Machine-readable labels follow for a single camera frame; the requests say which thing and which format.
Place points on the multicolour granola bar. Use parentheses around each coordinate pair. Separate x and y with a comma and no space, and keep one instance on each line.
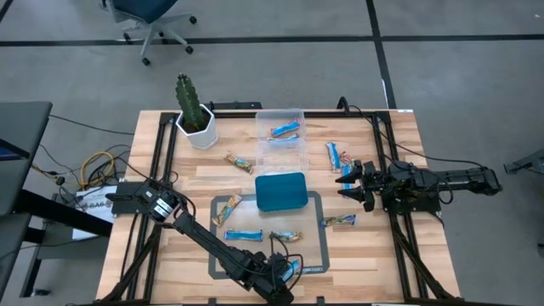
(239,162)
(227,209)
(287,236)
(338,220)

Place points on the white hexagonal plant pot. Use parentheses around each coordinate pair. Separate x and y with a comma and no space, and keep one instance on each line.
(204,138)

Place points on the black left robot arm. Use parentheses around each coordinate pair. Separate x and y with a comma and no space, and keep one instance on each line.
(204,236)

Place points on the beige mat with grey border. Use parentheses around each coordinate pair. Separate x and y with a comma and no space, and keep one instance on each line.
(255,219)

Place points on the clear plastic bin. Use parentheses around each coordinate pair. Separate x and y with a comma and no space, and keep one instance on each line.
(280,159)
(263,117)

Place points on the blue office chair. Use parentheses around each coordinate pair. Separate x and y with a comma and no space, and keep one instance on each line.
(144,8)

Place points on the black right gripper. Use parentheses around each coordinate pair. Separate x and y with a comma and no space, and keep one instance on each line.
(373,183)

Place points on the white labelled sheet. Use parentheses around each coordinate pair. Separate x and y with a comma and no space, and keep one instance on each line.
(91,204)

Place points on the grey desk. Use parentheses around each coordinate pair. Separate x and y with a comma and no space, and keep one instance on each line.
(21,140)

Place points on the black aluminium table frame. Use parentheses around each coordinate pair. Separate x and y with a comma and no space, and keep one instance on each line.
(236,114)

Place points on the orange red granola bar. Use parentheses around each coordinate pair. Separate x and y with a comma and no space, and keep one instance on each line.
(347,158)

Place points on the grey metal stand leg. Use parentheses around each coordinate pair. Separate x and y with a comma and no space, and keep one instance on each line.
(527,163)

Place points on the teal container lid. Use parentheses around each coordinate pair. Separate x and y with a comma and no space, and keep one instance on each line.
(280,191)

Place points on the green cactus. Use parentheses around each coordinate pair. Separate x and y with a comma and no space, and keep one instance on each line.
(189,102)

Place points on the blue granola bar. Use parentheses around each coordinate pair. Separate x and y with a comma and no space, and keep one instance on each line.
(348,186)
(334,157)
(285,128)
(243,235)
(291,270)
(282,138)

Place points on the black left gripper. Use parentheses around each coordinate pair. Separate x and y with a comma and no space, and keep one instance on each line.
(272,285)

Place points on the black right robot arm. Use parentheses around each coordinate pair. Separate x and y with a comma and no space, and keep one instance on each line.
(459,178)

